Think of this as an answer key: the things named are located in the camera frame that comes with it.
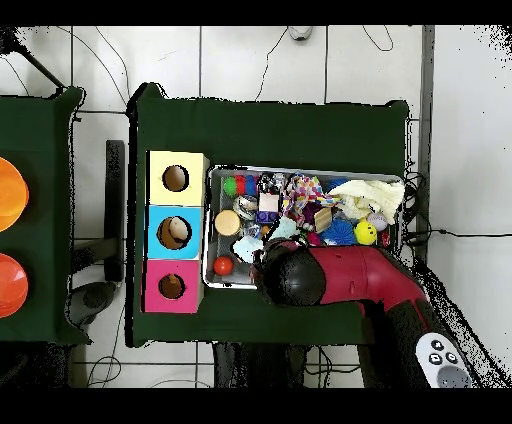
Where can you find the mint green cloth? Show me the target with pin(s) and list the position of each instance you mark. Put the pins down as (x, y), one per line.
(282, 230)

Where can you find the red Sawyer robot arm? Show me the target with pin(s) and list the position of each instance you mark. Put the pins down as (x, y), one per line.
(360, 276)

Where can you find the shallow clear mesh bin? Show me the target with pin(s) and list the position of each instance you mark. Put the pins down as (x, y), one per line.
(210, 240)

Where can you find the wooden box with three holes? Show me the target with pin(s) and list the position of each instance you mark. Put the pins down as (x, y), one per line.
(178, 206)

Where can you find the crushed silver can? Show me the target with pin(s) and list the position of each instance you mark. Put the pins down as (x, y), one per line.
(246, 206)

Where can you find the toy hamburger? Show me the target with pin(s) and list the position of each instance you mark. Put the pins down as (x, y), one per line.
(228, 222)

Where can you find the colourful polka dot cloth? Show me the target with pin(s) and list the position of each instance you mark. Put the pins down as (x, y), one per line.
(302, 196)

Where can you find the red ball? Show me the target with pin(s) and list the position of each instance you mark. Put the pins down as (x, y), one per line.
(223, 266)

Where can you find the dark green table cloth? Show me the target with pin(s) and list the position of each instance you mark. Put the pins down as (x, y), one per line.
(44, 160)
(264, 132)

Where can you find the blue spiky ball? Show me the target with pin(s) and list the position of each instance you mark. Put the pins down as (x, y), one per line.
(337, 185)
(340, 232)

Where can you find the large yellow ball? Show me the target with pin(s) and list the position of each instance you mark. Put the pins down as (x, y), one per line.
(366, 232)

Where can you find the cream yellow cloth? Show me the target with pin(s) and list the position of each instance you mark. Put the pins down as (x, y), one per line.
(372, 196)

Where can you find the black stand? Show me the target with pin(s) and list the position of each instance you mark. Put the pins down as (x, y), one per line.
(115, 200)

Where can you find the person's foot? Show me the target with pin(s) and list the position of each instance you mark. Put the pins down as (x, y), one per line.
(301, 33)

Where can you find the orange bowl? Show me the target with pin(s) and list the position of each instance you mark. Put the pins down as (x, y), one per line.
(10, 194)
(10, 286)

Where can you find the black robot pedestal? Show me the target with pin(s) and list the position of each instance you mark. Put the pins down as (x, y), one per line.
(264, 368)

